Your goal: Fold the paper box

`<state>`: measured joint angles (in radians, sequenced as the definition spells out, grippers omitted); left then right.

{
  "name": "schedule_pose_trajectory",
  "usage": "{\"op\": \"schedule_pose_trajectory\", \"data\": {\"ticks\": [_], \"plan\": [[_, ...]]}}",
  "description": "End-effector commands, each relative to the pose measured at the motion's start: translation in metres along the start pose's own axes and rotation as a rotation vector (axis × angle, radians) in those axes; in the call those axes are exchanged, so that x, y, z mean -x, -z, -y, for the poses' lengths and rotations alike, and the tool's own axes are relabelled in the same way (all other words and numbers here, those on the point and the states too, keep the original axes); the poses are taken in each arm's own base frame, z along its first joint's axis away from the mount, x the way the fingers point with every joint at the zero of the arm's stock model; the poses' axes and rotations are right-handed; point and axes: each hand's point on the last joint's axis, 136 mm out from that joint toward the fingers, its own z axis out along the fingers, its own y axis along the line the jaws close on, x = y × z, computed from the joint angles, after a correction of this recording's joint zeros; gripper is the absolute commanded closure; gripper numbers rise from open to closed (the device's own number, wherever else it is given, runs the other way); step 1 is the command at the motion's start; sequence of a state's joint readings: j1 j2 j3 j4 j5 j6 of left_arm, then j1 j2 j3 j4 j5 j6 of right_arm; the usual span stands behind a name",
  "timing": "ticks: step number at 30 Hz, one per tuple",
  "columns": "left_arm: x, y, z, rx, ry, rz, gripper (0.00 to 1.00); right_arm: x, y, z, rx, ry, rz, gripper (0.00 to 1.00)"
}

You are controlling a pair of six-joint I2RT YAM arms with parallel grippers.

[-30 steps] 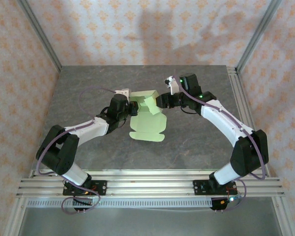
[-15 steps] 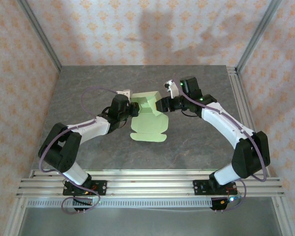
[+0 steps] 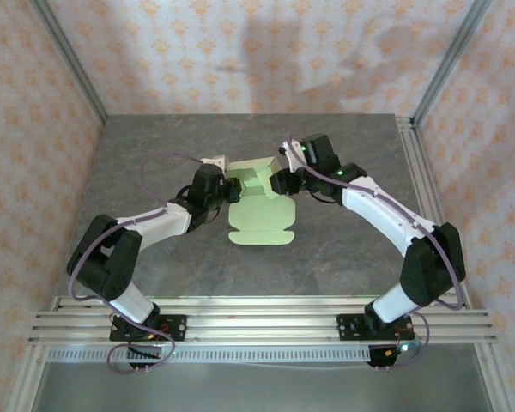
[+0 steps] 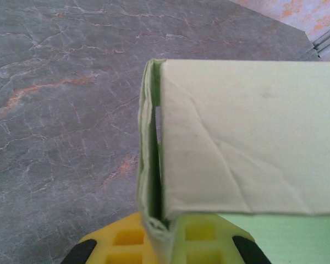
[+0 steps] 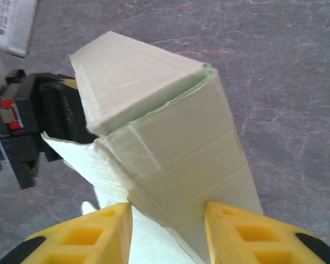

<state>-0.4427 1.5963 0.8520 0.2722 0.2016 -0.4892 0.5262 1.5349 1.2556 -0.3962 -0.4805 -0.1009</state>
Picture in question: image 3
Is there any light green paper box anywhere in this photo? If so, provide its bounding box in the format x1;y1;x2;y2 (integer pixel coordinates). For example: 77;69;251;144
224;156;297;248

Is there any grey metal sheet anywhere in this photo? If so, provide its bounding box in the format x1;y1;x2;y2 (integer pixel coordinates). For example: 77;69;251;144
29;362;499;412

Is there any thin black right gripper cable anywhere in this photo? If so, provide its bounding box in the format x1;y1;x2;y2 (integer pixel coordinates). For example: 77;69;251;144
307;190;342;206

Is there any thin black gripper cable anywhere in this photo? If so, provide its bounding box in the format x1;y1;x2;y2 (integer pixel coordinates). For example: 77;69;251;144
188;207;222;235
307;190;342;206

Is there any thin black left gripper cable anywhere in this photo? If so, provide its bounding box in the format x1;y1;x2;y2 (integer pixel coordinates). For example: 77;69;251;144
188;207;222;235

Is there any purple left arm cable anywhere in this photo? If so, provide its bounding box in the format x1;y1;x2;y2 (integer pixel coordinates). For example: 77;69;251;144
68;153;218;375

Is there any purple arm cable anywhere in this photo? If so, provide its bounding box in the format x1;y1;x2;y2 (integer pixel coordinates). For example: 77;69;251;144
285;136;467;371
68;153;218;375

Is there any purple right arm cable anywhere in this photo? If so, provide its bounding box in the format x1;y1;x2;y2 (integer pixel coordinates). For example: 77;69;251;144
285;136;467;371

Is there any aluminium side rail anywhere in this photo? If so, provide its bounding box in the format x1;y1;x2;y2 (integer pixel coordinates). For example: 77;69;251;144
395;115;463;297

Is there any narrow aluminium table edge rail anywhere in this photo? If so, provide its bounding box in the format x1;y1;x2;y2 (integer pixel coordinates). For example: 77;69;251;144
50;294;472;312

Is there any wide aluminium mounting rail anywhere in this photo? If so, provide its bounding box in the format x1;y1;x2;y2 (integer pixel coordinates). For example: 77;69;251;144
27;309;499;347

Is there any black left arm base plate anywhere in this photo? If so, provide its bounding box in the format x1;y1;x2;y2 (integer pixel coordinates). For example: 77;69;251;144
109;312;188;343

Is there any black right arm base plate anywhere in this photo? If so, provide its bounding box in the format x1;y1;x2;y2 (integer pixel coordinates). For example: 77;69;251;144
337;312;415;343

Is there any slotted grey cable duct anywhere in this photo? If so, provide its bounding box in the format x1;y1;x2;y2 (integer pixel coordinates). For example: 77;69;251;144
46;345;373;365

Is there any aluminium frame post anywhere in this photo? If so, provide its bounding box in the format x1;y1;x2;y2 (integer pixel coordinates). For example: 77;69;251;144
411;0;494;128
29;0;109;125

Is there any aluminium frame leg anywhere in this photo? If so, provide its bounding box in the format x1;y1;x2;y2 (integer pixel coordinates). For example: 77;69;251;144
6;342;51;412
471;342;515;412

